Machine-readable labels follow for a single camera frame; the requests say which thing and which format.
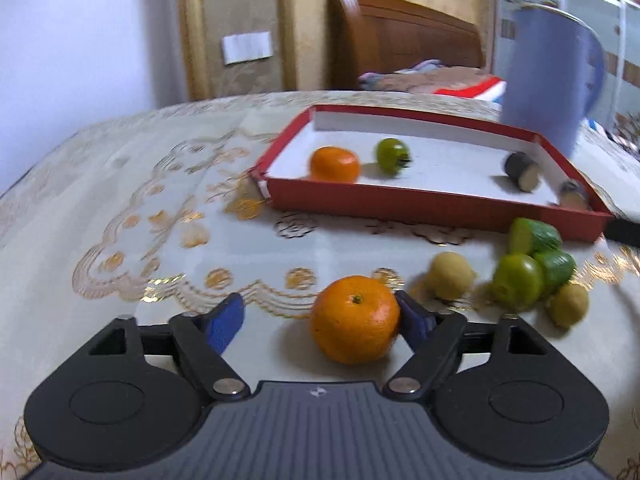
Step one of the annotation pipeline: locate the large yellow longan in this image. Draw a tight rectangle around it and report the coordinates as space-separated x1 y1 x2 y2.
546 282 591 330

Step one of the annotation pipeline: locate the orange mandarin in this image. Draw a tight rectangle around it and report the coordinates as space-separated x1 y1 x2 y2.
310 146 361 184
310 275 402 365

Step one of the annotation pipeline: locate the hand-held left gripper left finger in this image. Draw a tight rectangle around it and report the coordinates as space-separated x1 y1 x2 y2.
87 292 251 402

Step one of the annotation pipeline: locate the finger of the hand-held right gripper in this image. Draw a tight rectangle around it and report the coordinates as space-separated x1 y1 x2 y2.
604 216 640 247

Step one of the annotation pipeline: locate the white wall switch panel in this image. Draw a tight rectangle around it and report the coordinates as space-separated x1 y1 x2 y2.
222 31 275 66

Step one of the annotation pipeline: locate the gold wall moulding frame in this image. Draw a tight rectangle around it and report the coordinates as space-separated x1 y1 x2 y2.
175 0 301 102

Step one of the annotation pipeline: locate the floral sliding door wardrobe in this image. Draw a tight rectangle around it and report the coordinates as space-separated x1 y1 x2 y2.
492 0 640 126

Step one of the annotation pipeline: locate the green cucumber piece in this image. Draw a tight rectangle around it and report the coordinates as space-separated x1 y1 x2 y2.
508 217 563 257
532 249 577 296

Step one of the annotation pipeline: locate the striped colourful blanket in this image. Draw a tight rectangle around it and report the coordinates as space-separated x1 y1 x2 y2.
432 76 508 103

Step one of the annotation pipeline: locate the pink patterned bedding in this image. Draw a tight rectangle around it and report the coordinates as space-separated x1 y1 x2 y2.
357 59 493 95

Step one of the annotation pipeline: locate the wooden bed headboard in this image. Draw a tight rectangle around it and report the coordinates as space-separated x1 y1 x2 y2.
327 0 488 91

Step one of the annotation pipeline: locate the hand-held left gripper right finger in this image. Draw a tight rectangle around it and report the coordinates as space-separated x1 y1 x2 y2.
382 290 548 401

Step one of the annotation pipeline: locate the red cardboard box tray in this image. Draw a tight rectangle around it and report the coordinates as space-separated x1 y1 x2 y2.
250 104 615 243

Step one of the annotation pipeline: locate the blue electric kettle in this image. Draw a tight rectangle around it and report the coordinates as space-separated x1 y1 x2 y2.
500 4 607 156

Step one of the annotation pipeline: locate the small yellow longan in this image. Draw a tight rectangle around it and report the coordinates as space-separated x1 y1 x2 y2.
429 252 477 301

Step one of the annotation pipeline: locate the dark floral cloth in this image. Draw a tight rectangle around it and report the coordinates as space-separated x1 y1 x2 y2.
607 112 640 156

